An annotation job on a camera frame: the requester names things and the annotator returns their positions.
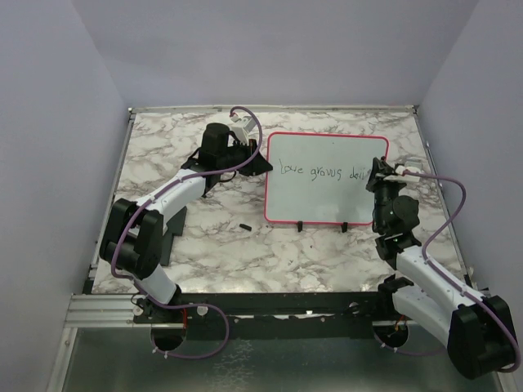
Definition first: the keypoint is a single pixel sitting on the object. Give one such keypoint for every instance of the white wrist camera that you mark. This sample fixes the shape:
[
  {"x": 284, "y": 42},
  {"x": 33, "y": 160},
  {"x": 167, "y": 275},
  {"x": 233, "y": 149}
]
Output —
[
  {"x": 241, "y": 127},
  {"x": 406, "y": 172}
]

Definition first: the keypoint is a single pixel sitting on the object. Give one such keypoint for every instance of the black marker cap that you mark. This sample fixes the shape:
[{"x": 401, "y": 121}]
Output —
[{"x": 246, "y": 227}]

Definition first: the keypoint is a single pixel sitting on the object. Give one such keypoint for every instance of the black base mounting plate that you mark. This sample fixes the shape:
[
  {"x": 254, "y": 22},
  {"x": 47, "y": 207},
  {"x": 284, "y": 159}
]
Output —
[{"x": 271, "y": 316}]

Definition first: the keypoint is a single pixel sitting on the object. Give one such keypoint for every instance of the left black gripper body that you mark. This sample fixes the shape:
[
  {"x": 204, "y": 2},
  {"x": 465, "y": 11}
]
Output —
[{"x": 238, "y": 153}]

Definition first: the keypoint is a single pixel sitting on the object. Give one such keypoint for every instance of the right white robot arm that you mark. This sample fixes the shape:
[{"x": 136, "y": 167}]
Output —
[{"x": 476, "y": 330}]

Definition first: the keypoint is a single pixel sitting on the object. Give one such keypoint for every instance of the black foam pad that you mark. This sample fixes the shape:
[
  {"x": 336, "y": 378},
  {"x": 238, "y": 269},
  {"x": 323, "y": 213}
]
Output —
[{"x": 174, "y": 228}]

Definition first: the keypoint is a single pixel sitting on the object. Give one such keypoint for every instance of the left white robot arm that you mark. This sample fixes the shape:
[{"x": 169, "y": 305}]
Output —
[{"x": 138, "y": 234}]

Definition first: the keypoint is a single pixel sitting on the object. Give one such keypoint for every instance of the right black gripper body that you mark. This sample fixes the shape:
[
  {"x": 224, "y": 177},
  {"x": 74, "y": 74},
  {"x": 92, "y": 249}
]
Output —
[{"x": 385, "y": 193}]

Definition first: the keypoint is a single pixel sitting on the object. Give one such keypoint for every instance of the aluminium table frame rail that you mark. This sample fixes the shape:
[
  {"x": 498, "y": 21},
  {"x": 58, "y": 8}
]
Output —
[{"x": 91, "y": 274}]

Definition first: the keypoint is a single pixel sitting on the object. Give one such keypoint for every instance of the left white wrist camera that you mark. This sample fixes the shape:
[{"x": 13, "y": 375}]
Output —
[{"x": 241, "y": 127}]

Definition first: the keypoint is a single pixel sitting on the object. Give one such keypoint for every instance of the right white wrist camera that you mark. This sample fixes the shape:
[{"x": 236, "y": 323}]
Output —
[{"x": 406, "y": 172}]

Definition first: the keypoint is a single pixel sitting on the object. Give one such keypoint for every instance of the red framed whiteboard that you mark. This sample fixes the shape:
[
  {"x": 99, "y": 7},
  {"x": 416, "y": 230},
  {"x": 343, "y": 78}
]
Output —
[{"x": 320, "y": 178}]

